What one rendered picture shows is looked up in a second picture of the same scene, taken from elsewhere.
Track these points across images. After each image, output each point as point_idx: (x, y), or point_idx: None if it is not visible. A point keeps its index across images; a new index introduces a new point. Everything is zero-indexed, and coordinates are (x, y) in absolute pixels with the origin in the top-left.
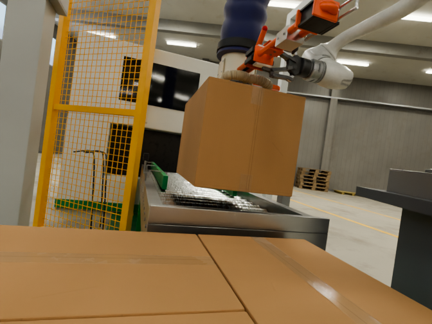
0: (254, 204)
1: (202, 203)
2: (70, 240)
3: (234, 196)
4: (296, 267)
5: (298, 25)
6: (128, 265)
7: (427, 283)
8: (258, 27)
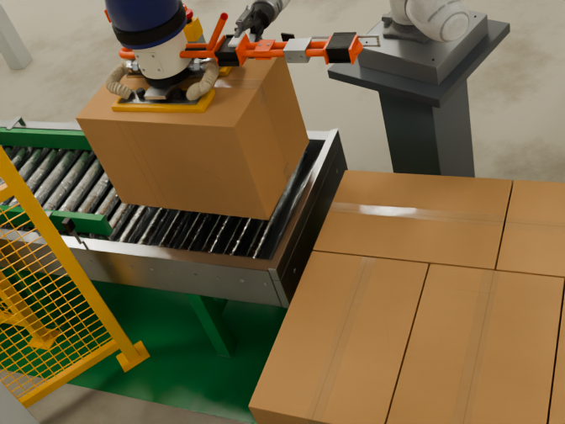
0: None
1: None
2: (307, 336)
3: None
4: (393, 211)
5: (330, 62)
6: (362, 305)
7: (418, 124)
8: None
